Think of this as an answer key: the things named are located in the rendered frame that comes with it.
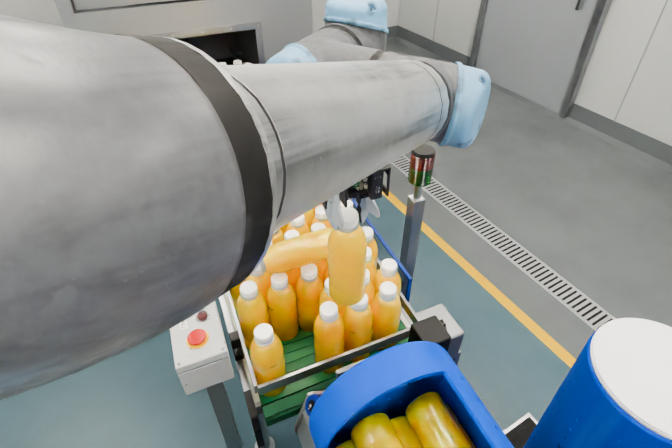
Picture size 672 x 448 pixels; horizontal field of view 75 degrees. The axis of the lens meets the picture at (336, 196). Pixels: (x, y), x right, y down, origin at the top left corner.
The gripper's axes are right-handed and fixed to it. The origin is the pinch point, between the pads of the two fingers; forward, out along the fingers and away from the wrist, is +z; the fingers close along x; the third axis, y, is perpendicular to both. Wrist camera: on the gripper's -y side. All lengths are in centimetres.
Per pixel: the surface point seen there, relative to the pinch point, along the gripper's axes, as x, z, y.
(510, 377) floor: 89, 139, -16
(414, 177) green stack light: 32.6, 19.8, -28.9
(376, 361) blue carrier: -2.7, 15.1, 18.0
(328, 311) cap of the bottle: -2.8, 28.0, -3.2
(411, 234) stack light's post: 34, 41, -29
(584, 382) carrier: 44, 41, 26
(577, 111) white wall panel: 306, 131, -190
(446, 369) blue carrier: 7.9, 17.5, 22.4
